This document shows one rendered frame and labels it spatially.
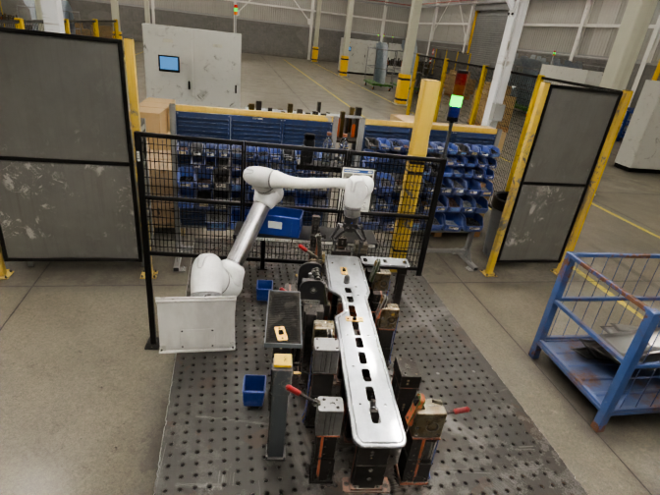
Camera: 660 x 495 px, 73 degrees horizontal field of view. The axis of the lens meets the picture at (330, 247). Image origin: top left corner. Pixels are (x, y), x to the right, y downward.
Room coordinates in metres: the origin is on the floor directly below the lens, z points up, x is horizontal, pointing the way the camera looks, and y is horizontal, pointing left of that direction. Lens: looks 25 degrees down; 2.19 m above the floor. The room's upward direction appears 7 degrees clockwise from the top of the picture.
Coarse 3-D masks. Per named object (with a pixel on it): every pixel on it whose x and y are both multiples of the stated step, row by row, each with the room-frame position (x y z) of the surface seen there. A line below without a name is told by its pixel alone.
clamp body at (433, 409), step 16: (432, 400) 1.23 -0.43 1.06; (416, 416) 1.16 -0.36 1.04; (432, 416) 1.16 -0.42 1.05; (416, 432) 1.16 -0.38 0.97; (432, 432) 1.16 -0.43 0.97; (416, 448) 1.17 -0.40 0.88; (432, 448) 1.17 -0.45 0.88; (400, 464) 1.21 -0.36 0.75; (416, 464) 1.16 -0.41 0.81; (400, 480) 1.16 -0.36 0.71; (416, 480) 1.16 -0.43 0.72
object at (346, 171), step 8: (344, 168) 2.76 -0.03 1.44; (352, 168) 2.77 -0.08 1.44; (360, 168) 2.78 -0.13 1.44; (368, 168) 2.78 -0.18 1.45; (376, 168) 2.79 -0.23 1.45; (344, 176) 2.76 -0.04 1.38; (368, 176) 2.78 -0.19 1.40; (344, 200) 2.77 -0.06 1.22; (368, 200) 2.79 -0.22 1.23; (336, 208) 2.76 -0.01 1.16; (368, 208) 2.79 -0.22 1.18
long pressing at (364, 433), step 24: (336, 264) 2.29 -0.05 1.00; (360, 264) 2.33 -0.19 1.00; (336, 288) 2.02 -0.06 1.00; (360, 288) 2.05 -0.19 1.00; (360, 312) 1.82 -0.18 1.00; (360, 336) 1.63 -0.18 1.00; (384, 360) 1.49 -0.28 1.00; (360, 384) 1.33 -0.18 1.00; (384, 384) 1.35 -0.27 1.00; (360, 408) 1.21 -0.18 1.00; (384, 408) 1.22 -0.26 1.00; (360, 432) 1.10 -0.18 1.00; (384, 432) 1.11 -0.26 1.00
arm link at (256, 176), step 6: (252, 168) 2.39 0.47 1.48; (258, 168) 2.38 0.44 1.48; (264, 168) 2.38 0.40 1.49; (246, 174) 2.38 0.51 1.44; (252, 174) 2.36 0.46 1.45; (258, 174) 2.35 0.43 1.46; (264, 174) 2.34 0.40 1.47; (246, 180) 2.38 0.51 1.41; (252, 180) 2.35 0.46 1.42; (258, 180) 2.34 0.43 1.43; (264, 180) 2.33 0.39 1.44; (252, 186) 2.39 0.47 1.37; (258, 186) 2.37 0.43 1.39; (264, 186) 2.34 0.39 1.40; (264, 192) 2.41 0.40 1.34
